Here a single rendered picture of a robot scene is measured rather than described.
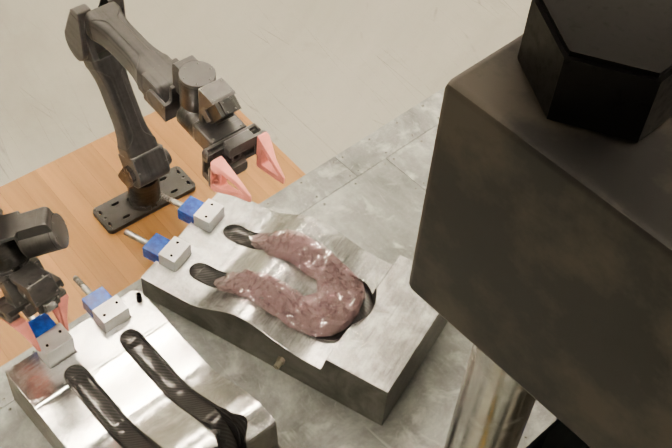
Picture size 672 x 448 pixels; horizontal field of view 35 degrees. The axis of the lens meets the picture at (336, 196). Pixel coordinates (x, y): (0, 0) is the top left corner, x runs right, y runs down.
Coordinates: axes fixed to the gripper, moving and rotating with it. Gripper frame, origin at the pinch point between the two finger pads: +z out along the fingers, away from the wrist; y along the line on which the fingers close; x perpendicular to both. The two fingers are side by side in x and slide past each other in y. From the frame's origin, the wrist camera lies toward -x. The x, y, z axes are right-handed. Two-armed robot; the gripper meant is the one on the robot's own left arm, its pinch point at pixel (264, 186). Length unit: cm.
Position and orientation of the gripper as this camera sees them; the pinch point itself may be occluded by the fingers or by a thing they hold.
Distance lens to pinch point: 162.7
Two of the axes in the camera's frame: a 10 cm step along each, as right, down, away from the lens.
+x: -0.8, 6.3, 7.7
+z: 6.3, 6.3, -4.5
